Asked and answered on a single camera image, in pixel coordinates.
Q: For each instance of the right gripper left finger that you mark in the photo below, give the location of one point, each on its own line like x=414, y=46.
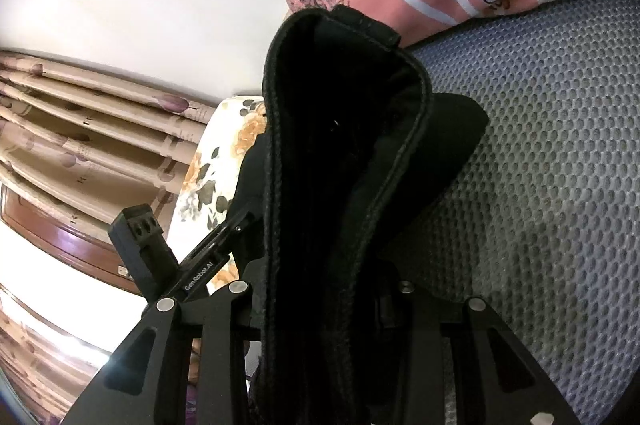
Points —
x=144, y=381

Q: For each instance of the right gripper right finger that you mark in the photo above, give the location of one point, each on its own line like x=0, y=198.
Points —
x=467, y=345

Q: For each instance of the black denim pants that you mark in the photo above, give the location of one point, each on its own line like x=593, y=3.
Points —
x=357, y=152

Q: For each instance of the brown wooden door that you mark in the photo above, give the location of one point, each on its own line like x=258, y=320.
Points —
x=77, y=250

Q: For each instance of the floral white orange pillow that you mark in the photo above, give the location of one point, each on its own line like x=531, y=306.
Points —
x=210, y=183

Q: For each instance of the beige patterned curtain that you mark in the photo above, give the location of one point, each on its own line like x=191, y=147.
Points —
x=81, y=147

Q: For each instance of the grey mesh mattress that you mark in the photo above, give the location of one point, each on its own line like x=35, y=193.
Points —
x=543, y=222

